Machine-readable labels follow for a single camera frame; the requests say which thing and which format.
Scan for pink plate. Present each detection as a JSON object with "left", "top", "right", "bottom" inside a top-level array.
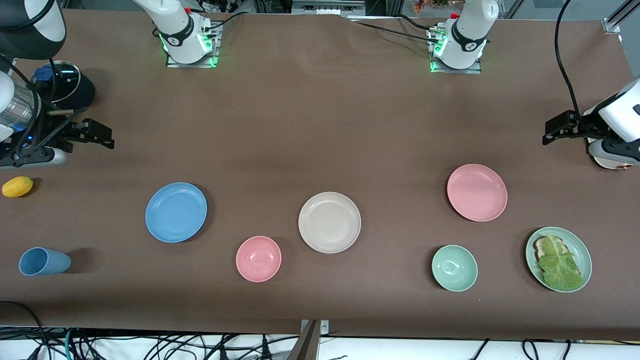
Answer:
[{"left": 446, "top": 163, "right": 508, "bottom": 222}]

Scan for blue plate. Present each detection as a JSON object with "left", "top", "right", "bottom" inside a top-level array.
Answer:
[{"left": 145, "top": 182, "right": 208, "bottom": 244}]

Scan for glass pot lid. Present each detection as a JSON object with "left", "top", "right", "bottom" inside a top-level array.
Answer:
[{"left": 31, "top": 60, "right": 81, "bottom": 104}]

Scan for yellow lemon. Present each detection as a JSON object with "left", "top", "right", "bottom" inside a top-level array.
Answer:
[{"left": 2, "top": 176, "right": 34, "bottom": 198}]

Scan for toasted bread slice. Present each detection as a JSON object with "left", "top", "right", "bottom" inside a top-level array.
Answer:
[{"left": 533, "top": 236, "right": 567, "bottom": 261}]

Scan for green plate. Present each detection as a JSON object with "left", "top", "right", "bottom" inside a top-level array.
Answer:
[{"left": 525, "top": 226, "right": 593, "bottom": 293}]

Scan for blue cup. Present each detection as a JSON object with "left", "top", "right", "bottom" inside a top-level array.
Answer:
[{"left": 19, "top": 247, "right": 72, "bottom": 276}]

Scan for green lettuce leaf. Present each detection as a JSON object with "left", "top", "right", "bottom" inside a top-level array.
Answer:
[{"left": 537, "top": 233, "right": 583, "bottom": 292}]

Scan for green bowl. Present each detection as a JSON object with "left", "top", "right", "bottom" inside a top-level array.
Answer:
[{"left": 431, "top": 244, "right": 479, "bottom": 292}]

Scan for orange flowers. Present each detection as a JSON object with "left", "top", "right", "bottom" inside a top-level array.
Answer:
[{"left": 412, "top": 0, "right": 466, "bottom": 15}]

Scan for pink bowl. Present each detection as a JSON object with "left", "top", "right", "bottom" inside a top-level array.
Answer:
[{"left": 235, "top": 236, "right": 282, "bottom": 283}]

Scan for brown table cover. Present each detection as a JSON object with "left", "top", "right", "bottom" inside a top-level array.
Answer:
[{"left": 0, "top": 9, "right": 640, "bottom": 342}]

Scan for beige plate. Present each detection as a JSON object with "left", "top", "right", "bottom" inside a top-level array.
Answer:
[{"left": 298, "top": 191, "right": 362, "bottom": 254}]

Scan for grey mounting pole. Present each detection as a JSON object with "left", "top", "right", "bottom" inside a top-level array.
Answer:
[{"left": 286, "top": 320, "right": 321, "bottom": 360}]

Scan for black pot with blue handle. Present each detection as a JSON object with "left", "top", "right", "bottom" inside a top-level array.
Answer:
[{"left": 29, "top": 60, "right": 96, "bottom": 113}]

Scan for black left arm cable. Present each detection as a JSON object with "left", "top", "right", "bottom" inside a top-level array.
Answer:
[{"left": 554, "top": 0, "right": 587, "bottom": 121}]

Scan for aluminium frame profile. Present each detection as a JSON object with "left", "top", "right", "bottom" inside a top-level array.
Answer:
[{"left": 602, "top": 0, "right": 640, "bottom": 35}]

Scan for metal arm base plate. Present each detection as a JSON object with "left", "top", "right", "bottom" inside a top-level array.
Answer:
[
  {"left": 429, "top": 26, "right": 484, "bottom": 75},
  {"left": 166, "top": 21, "right": 221, "bottom": 69}
]

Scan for green cable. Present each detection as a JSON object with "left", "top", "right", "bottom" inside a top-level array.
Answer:
[{"left": 63, "top": 327, "right": 77, "bottom": 360}]

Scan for metal frame bar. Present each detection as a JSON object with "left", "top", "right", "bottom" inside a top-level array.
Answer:
[{"left": 291, "top": 0, "right": 366, "bottom": 16}]

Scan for small metal bracket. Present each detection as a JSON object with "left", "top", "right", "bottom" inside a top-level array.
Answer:
[{"left": 300, "top": 319, "right": 330, "bottom": 335}]

